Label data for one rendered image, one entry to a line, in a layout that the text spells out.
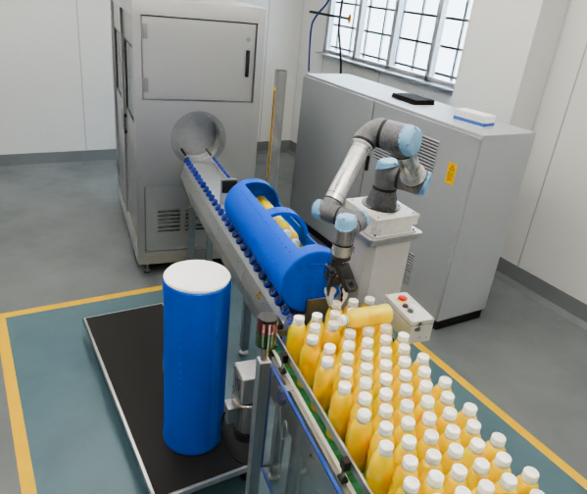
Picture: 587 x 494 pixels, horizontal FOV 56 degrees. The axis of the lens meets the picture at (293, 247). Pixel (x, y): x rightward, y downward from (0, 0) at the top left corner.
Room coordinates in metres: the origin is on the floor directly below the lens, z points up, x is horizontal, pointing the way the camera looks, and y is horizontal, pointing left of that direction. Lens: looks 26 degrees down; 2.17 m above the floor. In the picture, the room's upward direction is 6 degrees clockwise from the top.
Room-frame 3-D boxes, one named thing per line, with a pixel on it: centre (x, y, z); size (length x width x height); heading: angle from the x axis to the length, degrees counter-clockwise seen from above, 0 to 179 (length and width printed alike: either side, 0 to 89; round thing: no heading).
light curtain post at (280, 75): (3.39, 0.18, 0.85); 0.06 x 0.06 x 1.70; 24
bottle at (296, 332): (1.66, -0.05, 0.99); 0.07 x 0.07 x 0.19
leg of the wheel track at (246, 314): (2.88, 0.24, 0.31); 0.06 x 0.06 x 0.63; 24
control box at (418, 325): (1.82, -0.47, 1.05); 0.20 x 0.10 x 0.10; 24
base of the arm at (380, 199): (2.50, -0.40, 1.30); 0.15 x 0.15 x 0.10
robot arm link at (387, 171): (2.50, -0.41, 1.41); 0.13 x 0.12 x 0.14; 61
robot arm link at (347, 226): (1.81, -0.18, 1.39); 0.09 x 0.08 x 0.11; 151
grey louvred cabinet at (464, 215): (4.41, -0.71, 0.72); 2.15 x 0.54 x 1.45; 32
